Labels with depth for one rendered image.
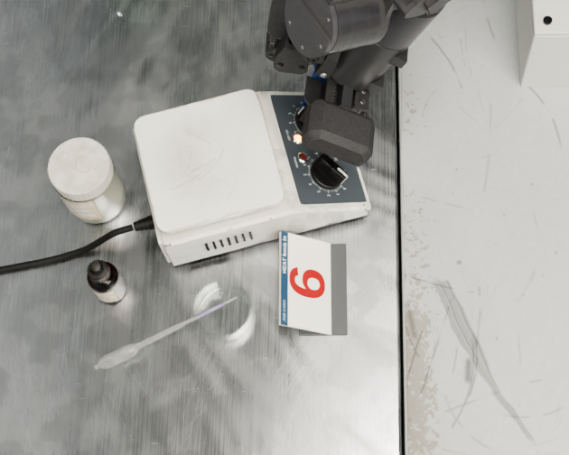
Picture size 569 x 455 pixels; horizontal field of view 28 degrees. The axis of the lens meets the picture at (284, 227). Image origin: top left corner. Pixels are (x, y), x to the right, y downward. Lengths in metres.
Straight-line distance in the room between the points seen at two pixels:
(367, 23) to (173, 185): 0.25
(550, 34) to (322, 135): 0.25
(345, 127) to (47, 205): 0.34
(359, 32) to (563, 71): 0.31
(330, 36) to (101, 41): 0.40
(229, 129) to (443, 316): 0.26
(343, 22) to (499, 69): 0.33
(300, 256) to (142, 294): 0.16
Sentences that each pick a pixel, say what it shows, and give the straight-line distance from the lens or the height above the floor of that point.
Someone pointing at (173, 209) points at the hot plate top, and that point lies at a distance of 1.02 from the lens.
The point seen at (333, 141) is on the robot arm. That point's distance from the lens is 0.95.
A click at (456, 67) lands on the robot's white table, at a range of 1.17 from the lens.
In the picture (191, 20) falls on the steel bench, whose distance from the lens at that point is 1.21.
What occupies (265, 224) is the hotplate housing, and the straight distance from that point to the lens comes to 1.04.
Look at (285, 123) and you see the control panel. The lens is 1.07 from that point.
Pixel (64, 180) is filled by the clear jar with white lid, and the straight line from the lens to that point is 1.06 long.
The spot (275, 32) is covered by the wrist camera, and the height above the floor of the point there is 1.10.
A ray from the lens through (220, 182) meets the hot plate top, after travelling 1.03.
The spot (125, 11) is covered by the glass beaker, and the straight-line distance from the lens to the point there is 1.22.
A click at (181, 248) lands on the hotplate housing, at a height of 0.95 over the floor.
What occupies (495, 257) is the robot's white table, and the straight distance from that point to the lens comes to 1.09.
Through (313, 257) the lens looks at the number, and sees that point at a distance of 1.07.
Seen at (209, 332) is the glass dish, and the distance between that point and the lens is 1.07.
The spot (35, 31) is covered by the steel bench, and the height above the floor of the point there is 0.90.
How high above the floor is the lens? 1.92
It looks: 69 degrees down
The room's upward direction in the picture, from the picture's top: 11 degrees counter-clockwise
